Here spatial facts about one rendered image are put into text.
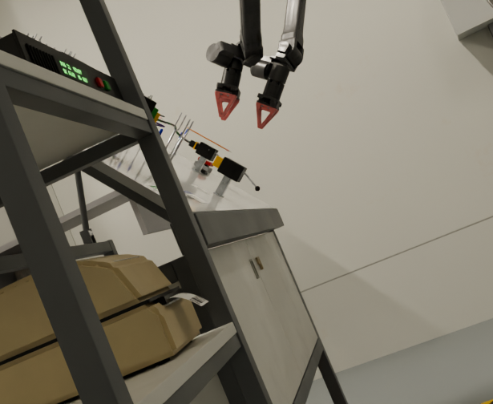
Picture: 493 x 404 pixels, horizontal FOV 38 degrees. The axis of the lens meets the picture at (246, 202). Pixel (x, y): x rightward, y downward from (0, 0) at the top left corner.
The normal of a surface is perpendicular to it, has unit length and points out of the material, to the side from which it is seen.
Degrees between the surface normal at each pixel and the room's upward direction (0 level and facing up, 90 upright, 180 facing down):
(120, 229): 90
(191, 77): 90
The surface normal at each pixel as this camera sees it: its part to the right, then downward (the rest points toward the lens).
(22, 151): 0.90, -0.40
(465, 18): -0.32, 0.06
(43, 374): -0.12, -0.03
